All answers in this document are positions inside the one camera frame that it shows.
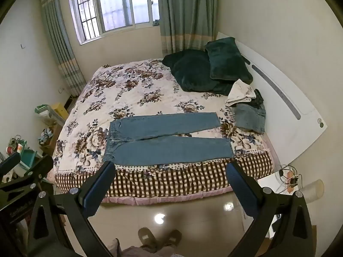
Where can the folded blue jeans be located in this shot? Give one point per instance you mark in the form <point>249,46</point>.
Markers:
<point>249,117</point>

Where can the teal plastic bin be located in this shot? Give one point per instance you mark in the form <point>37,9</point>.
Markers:
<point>29,157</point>

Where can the blue denim pants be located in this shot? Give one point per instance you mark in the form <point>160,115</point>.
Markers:
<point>166,146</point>

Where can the clear plastic cup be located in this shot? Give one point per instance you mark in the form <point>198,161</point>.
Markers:
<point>313,190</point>

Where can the pink bed sheet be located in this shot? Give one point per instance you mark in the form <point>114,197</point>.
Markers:
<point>166,199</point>

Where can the barred window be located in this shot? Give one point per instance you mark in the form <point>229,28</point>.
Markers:
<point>115,5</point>

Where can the dark green blanket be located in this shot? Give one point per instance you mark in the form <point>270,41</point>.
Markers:
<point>193,71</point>

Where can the yellow box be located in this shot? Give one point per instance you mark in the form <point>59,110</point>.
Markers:
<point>59,109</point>

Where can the floral bed blanket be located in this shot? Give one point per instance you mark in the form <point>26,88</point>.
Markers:
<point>139,96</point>

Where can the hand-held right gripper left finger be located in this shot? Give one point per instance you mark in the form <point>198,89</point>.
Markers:
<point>99,188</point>

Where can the orange power strip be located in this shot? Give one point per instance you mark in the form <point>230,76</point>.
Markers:
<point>290,178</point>

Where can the white nightstand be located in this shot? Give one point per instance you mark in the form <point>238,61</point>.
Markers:
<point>270,186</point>

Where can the dark folded garment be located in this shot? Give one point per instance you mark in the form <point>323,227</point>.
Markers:
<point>258,97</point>

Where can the white headboard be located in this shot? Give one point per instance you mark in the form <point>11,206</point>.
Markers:
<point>289,128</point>

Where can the dark green pillow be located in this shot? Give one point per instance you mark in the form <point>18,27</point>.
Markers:
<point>227,59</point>

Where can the wall socket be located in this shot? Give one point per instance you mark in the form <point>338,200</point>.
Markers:
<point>61,89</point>

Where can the blue white flower ornament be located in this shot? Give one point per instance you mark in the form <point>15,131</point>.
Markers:
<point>46,136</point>

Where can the green striped curtain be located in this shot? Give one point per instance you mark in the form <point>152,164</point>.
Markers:
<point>187,16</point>
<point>60,45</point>

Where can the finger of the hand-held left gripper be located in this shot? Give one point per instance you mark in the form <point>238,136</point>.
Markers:
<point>10,162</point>
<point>32,171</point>

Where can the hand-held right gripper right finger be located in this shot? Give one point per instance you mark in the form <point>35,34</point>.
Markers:
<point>242,188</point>

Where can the white crumpled cloth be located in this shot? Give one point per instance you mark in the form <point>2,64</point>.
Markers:
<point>241,92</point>

